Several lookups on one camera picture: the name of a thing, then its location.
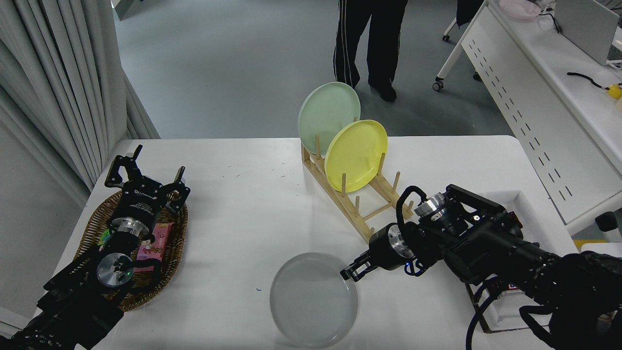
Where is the wooden plate rack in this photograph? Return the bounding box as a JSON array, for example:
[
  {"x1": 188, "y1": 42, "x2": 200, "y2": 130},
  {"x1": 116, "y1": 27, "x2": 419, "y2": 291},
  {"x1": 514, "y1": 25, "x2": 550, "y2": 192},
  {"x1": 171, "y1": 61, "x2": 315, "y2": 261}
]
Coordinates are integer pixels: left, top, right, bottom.
[{"x1": 300, "y1": 117, "x2": 415, "y2": 245}]

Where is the grey laptop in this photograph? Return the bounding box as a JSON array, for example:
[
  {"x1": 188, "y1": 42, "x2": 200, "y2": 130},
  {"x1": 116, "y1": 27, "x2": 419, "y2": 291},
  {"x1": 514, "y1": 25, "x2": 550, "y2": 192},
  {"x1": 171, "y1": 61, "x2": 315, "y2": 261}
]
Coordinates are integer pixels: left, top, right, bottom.
[{"x1": 554, "y1": 0, "x2": 620, "y2": 66}]

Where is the pink plate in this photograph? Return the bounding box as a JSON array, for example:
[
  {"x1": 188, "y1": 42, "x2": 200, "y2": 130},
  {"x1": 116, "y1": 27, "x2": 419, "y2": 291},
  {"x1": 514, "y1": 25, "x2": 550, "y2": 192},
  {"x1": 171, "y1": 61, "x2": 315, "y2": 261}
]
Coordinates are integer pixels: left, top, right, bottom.
[{"x1": 498, "y1": 0, "x2": 541, "y2": 20}]

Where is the black cable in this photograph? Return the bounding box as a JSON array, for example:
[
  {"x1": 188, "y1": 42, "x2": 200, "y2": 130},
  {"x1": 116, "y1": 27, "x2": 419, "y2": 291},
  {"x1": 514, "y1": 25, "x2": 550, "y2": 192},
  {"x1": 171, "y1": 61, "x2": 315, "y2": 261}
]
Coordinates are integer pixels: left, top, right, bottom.
[
  {"x1": 567, "y1": 72, "x2": 608, "y2": 90},
  {"x1": 537, "y1": 12, "x2": 563, "y2": 35}
]

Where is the grey plate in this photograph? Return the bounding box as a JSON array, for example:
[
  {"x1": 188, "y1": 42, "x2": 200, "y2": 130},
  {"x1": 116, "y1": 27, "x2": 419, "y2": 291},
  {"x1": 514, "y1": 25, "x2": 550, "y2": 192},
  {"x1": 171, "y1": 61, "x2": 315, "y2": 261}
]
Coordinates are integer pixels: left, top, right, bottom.
[{"x1": 270, "y1": 252, "x2": 359, "y2": 349}]

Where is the white side table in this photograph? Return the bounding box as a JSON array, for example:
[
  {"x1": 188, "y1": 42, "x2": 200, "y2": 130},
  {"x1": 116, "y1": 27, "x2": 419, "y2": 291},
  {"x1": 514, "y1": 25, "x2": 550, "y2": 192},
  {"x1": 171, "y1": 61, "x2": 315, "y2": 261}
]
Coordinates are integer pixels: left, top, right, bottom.
[{"x1": 581, "y1": 242, "x2": 622, "y2": 257}]

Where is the white desk with perforated panel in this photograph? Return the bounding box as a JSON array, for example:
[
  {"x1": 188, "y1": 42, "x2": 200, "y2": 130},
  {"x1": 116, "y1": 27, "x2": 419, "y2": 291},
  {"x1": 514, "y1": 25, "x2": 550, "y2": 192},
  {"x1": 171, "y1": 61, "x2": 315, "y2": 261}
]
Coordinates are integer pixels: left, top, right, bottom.
[{"x1": 432, "y1": 0, "x2": 622, "y2": 236}]

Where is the black cylinder post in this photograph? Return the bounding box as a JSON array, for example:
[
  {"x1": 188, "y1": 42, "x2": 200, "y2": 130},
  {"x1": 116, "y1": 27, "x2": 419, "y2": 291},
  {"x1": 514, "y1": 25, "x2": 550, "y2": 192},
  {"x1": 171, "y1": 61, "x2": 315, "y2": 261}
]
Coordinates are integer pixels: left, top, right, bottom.
[{"x1": 595, "y1": 211, "x2": 622, "y2": 242}]

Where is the person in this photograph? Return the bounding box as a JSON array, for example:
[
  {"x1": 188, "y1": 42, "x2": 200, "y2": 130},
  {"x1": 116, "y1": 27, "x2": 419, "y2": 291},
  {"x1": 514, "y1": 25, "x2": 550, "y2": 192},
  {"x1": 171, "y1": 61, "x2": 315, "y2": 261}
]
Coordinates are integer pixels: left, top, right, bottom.
[{"x1": 333, "y1": 0, "x2": 409, "y2": 103}]

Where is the yellow plate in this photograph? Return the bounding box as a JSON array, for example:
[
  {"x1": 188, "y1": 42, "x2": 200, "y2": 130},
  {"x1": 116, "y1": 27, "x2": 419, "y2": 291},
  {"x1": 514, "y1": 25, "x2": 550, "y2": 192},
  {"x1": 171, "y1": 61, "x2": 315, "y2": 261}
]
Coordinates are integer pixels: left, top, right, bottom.
[{"x1": 325, "y1": 120, "x2": 388, "y2": 193}]

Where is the green plate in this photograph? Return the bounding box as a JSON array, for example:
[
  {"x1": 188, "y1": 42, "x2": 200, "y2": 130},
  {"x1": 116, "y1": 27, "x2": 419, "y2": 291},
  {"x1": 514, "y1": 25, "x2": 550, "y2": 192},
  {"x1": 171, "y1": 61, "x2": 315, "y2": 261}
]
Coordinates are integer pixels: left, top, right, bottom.
[{"x1": 298, "y1": 82, "x2": 361, "y2": 157}]

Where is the pink snack bar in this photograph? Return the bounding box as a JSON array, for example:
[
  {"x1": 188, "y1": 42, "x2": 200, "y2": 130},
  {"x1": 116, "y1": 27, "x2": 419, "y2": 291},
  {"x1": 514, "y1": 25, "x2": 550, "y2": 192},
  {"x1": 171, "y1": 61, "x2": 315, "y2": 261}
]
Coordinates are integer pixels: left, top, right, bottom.
[{"x1": 134, "y1": 223, "x2": 174, "y2": 273}]

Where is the brown wicker basket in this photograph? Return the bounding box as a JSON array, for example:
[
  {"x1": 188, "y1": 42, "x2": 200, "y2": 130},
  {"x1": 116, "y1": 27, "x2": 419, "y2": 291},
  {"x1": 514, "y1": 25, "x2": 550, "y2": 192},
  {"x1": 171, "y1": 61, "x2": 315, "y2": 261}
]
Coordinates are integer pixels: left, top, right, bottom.
[{"x1": 74, "y1": 190, "x2": 189, "y2": 312}]

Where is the grey curtain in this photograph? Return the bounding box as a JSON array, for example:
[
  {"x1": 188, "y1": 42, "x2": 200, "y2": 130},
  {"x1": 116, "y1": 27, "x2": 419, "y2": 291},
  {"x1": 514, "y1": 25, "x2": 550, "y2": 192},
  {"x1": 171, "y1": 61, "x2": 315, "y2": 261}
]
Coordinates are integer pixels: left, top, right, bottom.
[{"x1": 0, "y1": 0, "x2": 161, "y2": 207}]

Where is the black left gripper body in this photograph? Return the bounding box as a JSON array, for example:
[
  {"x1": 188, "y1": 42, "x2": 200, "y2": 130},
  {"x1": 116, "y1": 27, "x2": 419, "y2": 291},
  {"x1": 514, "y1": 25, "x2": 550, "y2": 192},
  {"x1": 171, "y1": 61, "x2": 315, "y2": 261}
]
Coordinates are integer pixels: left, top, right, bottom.
[{"x1": 114, "y1": 177, "x2": 166, "y2": 227}]

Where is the Snickers bar with Chinese print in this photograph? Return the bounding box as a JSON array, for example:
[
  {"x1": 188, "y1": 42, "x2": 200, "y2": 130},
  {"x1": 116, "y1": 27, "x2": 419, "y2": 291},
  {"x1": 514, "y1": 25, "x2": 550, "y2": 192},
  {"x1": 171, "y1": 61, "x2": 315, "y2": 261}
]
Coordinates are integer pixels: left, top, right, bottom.
[{"x1": 486, "y1": 280, "x2": 523, "y2": 298}]

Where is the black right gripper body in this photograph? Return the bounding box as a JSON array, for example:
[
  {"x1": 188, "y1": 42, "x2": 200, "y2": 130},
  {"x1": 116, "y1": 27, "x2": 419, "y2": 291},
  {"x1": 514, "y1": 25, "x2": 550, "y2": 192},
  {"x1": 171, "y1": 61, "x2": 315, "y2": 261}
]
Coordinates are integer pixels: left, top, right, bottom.
[{"x1": 368, "y1": 223, "x2": 407, "y2": 272}]

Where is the white rectangular tray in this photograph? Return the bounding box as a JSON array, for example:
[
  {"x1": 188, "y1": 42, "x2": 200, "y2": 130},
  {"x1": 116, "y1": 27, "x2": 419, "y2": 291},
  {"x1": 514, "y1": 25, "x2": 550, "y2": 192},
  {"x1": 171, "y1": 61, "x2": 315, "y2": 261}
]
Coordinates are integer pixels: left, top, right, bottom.
[{"x1": 464, "y1": 190, "x2": 579, "y2": 334}]

